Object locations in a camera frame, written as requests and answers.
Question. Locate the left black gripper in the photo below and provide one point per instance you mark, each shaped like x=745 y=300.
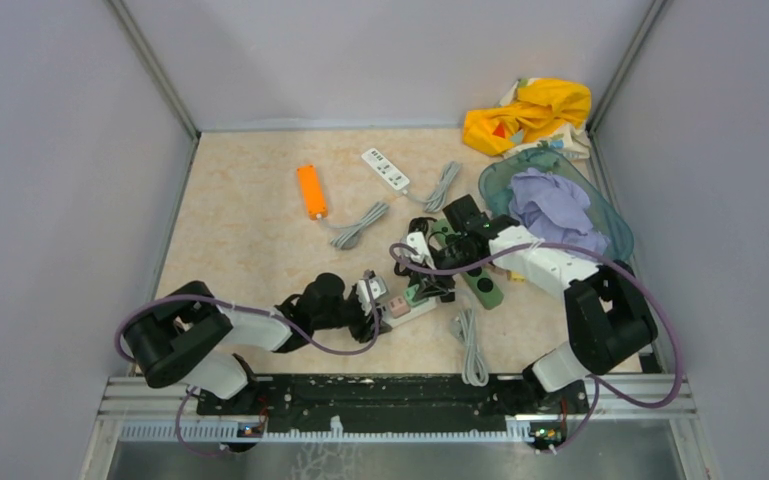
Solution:
x=363 y=330

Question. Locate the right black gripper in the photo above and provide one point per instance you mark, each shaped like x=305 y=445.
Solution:
x=437 y=285

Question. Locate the white power strip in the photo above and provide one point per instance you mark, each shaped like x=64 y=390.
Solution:
x=386 y=170
x=414 y=312

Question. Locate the green power strip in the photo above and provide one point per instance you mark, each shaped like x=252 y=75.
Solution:
x=488 y=294

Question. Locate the orange power strip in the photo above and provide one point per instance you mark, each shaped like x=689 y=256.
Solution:
x=312 y=194

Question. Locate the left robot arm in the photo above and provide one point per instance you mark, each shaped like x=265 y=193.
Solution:
x=181 y=338

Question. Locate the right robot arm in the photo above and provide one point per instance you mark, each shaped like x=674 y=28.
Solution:
x=607 y=317

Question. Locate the teal plastic basket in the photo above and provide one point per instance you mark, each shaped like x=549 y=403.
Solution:
x=494 y=188

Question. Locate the purple cloth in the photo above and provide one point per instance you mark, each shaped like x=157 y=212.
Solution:
x=554 y=209

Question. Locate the yellow cloth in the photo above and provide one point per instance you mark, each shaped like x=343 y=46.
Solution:
x=535 y=112

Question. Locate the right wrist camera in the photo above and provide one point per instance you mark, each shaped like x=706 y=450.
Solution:
x=418 y=251

